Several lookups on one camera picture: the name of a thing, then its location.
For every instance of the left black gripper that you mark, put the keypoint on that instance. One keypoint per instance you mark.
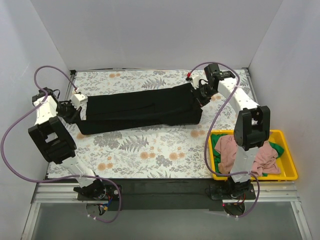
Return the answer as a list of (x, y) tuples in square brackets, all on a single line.
[(73, 113)]

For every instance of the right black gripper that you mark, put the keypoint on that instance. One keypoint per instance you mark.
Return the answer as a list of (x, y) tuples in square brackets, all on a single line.
[(200, 94)]

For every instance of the black t shirt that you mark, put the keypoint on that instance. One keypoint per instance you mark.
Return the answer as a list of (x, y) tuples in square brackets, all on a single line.
[(169, 106)]

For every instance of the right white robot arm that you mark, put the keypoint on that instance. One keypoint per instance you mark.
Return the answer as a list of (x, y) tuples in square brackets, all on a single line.
[(252, 127)]

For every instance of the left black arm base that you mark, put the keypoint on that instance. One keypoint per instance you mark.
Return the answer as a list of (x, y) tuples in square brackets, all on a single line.
[(98, 191)]

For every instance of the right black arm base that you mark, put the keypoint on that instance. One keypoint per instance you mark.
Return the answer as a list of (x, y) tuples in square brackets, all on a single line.
[(230, 190)]

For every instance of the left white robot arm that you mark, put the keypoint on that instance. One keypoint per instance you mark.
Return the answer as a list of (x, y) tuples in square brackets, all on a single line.
[(53, 139)]

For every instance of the floral table mat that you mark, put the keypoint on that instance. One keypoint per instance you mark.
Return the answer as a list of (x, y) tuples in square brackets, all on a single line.
[(158, 151)]

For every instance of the green t shirt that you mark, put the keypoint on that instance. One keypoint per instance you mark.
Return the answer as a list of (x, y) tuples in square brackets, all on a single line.
[(278, 150)]

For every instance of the yellow plastic bin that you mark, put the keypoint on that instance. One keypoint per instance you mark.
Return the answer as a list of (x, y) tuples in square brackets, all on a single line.
[(273, 162)]

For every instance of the pink t shirt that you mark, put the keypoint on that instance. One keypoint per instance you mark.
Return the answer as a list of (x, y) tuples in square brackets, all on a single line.
[(225, 152)]

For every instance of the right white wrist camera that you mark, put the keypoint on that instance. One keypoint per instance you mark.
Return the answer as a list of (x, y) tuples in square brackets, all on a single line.
[(194, 80)]

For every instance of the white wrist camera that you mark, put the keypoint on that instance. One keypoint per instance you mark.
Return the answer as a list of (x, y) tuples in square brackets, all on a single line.
[(194, 80), (78, 99)]

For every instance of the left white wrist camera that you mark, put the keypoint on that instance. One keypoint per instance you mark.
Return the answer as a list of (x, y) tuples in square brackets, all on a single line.
[(78, 99)]

